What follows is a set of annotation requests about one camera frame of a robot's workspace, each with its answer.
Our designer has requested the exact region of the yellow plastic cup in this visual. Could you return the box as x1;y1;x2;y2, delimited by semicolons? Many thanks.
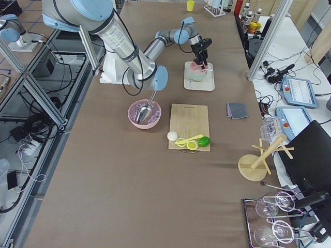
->
187;0;195;12

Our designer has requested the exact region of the black monitor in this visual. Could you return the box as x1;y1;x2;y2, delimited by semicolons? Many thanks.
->
280;120;330;196

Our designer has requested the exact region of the wine glass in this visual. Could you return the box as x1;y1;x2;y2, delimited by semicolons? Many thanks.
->
253;220;294;247
255;191;295;219

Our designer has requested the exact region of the blue teach pendant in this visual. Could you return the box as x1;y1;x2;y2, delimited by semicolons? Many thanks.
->
282;77;318;109
275;106;312;141

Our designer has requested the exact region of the upper lemon slice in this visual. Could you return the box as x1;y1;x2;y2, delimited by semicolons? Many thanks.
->
186;140;199;150

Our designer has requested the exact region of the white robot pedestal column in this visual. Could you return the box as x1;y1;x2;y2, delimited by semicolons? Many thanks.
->
99;50;127;84

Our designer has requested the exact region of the folded grey cloth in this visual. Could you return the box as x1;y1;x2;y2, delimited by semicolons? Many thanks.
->
226;103;248;119

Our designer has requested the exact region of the large pink bowl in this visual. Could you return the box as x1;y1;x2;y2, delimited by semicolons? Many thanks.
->
127;99;162;129

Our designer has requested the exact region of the bamboo cutting board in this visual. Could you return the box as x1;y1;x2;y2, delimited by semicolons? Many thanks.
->
169;103;210;139

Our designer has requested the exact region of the metal ice scoop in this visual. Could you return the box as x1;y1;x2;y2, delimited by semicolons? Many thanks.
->
136;91;157;125

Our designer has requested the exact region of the white ceramic spoon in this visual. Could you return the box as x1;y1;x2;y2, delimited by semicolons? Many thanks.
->
194;68;213;73

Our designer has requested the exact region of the yellow plastic knife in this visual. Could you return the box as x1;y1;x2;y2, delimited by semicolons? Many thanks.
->
178;134;203;144

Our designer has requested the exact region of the wooden mug tree stand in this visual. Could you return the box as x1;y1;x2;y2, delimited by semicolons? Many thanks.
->
238;120;294;182

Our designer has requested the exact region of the white steamed bun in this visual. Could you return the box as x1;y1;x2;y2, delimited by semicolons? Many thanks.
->
167;131;178;142

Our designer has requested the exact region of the white rabbit tray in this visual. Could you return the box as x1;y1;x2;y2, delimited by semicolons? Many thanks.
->
184;61;215;91

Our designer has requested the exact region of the black framed glass rack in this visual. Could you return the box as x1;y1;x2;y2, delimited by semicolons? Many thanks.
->
243;190;315;247

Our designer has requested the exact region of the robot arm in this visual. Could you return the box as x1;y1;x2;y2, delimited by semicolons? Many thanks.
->
42;1;212;91

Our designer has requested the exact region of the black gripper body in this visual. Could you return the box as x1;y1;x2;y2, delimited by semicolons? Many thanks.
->
190;38;212;58

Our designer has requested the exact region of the top green bowl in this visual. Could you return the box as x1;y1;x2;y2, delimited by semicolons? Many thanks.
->
189;71;207;82

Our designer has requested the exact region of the aluminium frame post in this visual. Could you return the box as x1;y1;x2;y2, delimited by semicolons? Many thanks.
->
247;0;293;82

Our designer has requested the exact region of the white wire cup rack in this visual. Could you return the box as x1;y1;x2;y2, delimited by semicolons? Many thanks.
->
204;0;231;17

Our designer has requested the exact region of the small pink bowl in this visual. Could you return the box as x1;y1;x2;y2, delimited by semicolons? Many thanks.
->
190;62;208;75

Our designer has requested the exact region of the green lime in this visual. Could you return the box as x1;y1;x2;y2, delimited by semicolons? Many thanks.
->
198;136;210;147

